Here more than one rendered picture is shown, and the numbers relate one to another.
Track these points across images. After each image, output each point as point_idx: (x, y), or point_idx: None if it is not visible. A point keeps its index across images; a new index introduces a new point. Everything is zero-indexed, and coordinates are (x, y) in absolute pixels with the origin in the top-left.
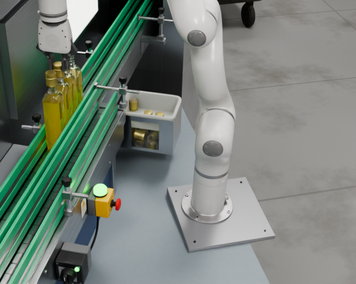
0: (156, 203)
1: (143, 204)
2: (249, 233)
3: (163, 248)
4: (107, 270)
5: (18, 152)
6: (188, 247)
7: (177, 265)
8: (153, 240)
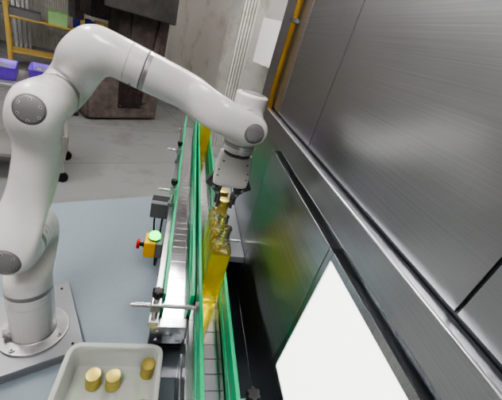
0: (98, 339)
1: (113, 334)
2: None
3: (94, 287)
4: (140, 266)
5: (234, 248)
6: (68, 283)
7: (82, 274)
8: (103, 294)
